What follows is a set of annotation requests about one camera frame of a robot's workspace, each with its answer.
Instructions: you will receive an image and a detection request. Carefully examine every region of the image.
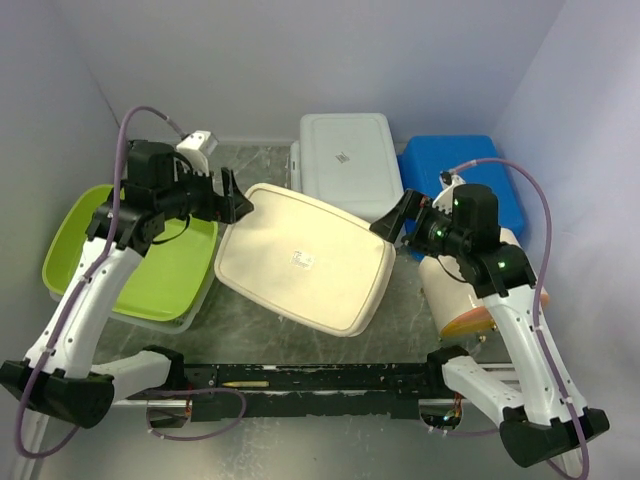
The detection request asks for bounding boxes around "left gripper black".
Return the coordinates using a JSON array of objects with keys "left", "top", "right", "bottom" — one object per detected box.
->
[{"left": 157, "top": 160, "right": 254, "bottom": 224}]

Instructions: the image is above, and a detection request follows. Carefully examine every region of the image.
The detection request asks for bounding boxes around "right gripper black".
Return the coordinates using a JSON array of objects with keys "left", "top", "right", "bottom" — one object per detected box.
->
[{"left": 369, "top": 188, "right": 469, "bottom": 258}]

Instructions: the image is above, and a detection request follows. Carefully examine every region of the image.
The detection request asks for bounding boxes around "blue plastic container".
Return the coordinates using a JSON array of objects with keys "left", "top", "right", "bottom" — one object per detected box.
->
[{"left": 398, "top": 135, "right": 526, "bottom": 237}]

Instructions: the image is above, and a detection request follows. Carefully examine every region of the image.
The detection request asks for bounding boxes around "cream perforated laundry basket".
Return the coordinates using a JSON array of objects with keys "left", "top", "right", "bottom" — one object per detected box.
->
[{"left": 214, "top": 183, "right": 396, "bottom": 337}]

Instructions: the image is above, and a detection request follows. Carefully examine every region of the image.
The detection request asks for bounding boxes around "large white plastic container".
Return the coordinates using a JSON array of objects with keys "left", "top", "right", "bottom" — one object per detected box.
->
[{"left": 289, "top": 113, "right": 404, "bottom": 222}]

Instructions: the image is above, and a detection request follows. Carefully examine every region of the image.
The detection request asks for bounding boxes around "green basket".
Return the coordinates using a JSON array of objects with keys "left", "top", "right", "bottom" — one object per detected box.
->
[{"left": 42, "top": 184, "right": 218, "bottom": 325}]

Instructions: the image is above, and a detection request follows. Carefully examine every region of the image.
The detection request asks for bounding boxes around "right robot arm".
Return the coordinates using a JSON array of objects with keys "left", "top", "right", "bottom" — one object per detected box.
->
[{"left": 370, "top": 184, "right": 610, "bottom": 468}]

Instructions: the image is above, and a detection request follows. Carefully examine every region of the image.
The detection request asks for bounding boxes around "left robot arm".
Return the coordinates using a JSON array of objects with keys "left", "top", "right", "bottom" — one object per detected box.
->
[{"left": 1, "top": 141, "right": 254, "bottom": 429}]

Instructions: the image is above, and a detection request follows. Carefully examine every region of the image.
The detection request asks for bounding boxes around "cream cylindrical stool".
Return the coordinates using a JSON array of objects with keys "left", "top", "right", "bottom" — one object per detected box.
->
[{"left": 417, "top": 227, "right": 551, "bottom": 341}]

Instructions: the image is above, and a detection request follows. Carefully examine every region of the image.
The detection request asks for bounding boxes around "white basket at bottom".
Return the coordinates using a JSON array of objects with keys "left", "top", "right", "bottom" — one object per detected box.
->
[{"left": 47, "top": 279, "right": 211, "bottom": 335}]

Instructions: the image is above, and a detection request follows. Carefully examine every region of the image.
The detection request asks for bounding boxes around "wooden pencil on base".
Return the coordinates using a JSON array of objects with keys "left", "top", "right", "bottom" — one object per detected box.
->
[{"left": 222, "top": 380, "right": 270, "bottom": 389}]

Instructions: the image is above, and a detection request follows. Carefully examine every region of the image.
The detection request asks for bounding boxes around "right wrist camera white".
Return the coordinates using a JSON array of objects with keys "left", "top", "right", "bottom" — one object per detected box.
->
[{"left": 432, "top": 171, "right": 465, "bottom": 214}]

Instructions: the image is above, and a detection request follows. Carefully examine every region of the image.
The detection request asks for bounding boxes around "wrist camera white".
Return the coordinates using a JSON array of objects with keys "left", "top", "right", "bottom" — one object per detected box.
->
[
  {"left": 432, "top": 171, "right": 465, "bottom": 214},
  {"left": 176, "top": 130, "right": 219, "bottom": 174}
]

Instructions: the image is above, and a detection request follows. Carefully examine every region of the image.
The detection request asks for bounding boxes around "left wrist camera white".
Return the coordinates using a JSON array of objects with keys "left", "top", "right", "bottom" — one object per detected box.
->
[{"left": 176, "top": 130, "right": 219, "bottom": 174}]

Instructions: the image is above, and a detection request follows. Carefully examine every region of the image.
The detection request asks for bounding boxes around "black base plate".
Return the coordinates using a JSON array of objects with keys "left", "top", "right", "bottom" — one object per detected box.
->
[{"left": 124, "top": 362, "right": 471, "bottom": 424}]

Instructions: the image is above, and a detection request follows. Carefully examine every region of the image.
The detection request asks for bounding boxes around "aluminium rail frame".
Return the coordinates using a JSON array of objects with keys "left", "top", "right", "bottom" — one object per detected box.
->
[{"left": 9, "top": 144, "right": 586, "bottom": 480}]

